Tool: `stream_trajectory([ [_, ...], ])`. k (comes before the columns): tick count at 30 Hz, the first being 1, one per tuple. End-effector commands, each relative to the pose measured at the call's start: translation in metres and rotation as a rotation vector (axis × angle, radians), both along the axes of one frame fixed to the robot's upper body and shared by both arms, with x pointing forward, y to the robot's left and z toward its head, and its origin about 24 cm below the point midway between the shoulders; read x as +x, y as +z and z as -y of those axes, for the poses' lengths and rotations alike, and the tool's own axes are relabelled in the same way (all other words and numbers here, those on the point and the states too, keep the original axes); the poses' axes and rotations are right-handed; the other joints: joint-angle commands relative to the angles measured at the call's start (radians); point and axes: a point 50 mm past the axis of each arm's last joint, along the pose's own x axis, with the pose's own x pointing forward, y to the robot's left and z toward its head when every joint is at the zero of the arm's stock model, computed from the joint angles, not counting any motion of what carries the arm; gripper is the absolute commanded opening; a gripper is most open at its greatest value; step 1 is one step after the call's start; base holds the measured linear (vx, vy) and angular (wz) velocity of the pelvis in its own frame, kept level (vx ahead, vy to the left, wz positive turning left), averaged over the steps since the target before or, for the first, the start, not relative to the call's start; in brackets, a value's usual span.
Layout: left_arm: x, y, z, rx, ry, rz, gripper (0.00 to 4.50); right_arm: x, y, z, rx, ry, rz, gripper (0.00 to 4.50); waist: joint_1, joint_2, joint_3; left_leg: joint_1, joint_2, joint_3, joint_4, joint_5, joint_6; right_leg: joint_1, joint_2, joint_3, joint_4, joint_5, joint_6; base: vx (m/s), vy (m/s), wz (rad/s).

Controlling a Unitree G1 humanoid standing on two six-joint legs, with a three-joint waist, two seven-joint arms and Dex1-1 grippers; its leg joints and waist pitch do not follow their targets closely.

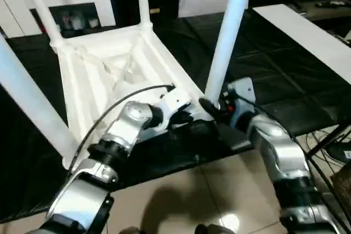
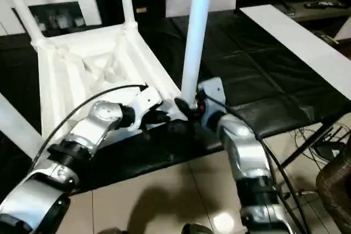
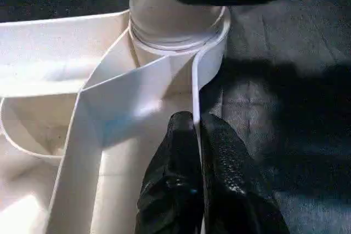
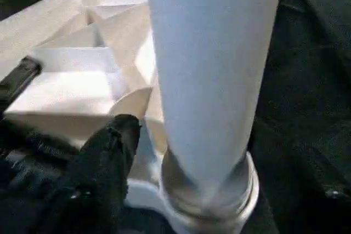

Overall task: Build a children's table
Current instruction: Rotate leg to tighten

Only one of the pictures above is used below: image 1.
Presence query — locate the black tripod leg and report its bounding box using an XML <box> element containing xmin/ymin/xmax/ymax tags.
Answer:
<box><xmin>307</xmin><ymin>124</ymin><xmax>349</xmax><ymax>161</ymax></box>

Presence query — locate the dark robot right foot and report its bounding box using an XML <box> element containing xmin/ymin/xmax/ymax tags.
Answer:
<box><xmin>194</xmin><ymin>222</ymin><xmax>234</xmax><ymax>234</ymax></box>

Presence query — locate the dark grey floor device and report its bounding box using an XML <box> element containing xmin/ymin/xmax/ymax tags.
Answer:
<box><xmin>329</xmin><ymin>142</ymin><xmax>351</xmax><ymax>163</ymax></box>

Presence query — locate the brown woven basket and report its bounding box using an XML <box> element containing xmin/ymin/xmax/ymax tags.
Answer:
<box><xmin>330</xmin><ymin>167</ymin><xmax>351</xmax><ymax>218</ymax></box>

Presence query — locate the white jar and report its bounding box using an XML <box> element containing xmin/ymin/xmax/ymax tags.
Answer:
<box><xmin>70</xmin><ymin>14</ymin><xmax>82</xmax><ymax>29</ymax></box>

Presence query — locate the black remote control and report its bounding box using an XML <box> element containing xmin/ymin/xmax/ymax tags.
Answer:
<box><xmin>315</xmin><ymin>1</ymin><xmax>347</xmax><ymax>8</ymax></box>

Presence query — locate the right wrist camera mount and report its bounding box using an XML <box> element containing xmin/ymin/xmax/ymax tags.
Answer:
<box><xmin>222</xmin><ymin>77</ymin><xmax>257</xmax><ymax>128</ymax></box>

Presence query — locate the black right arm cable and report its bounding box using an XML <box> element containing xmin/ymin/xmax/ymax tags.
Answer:
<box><xmin>241</xmin><ymin>98</ymin><xmax>351</xmax><ymax>234</ymax></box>

